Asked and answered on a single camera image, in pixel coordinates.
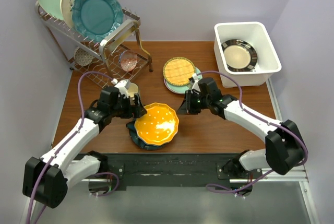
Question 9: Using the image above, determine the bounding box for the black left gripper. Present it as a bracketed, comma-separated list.
[110, 93, 146, 119]

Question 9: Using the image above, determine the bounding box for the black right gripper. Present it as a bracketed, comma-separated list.
[176, 90, 210, 115]

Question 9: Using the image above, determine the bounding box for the orange dotted scalloped plate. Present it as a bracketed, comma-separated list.
[135, 102, 180, 130]

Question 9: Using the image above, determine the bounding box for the teal dotted scalloped plate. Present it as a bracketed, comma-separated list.
[136, 128, 178, 147]

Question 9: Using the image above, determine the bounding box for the black rimmed cream plate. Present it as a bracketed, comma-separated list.
[221, 39, 258, 72]

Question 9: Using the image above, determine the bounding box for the white plastic bin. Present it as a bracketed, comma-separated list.
[214, 22, 281, 86]

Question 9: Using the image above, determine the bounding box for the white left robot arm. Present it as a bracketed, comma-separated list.
[22, 86, 147, 208]

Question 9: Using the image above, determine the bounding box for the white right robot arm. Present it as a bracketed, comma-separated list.
[177, 77, 308, 179]

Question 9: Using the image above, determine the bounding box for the dark blue square plate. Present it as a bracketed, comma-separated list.
[126, 119, 139, 145]

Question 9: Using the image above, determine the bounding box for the mint floral plate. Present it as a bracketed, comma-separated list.
[163, 67, 200, 95]

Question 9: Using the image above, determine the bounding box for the dark teal round plate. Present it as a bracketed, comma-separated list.
[131, 136, 165, 151]

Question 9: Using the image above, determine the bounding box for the cream mug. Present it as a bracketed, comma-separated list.
[128, 83, 139, 98]

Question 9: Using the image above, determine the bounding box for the yellow woven pattern plate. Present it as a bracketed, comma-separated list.
[163, 57, 196, 87]

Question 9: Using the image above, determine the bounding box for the red patterned small bowl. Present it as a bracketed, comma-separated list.
[119, 50, 138, 72]

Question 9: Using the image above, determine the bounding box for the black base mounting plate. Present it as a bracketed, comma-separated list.
[86, 153, 262, 194]

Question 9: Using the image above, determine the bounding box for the metal dish rack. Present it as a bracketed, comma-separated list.
[34, 2, 153, 80]

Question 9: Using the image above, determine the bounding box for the white patterned small bowl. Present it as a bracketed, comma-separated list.
[74, 47, 94, 67]

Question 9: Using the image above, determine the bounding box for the teal scalloped large plate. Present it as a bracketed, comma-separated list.
[71, 0, 124, 42]

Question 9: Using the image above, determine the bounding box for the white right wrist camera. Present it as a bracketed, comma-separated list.
[189, 73, 202, 91]

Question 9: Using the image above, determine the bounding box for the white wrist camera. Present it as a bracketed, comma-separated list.
[189, 73, 202, 91]
[111, 78, 130, 98]

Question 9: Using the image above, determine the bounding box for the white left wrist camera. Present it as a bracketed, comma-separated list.
[111, 78, 130, 98]

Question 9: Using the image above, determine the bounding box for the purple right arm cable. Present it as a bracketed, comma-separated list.
[195, 70, 309, 196]

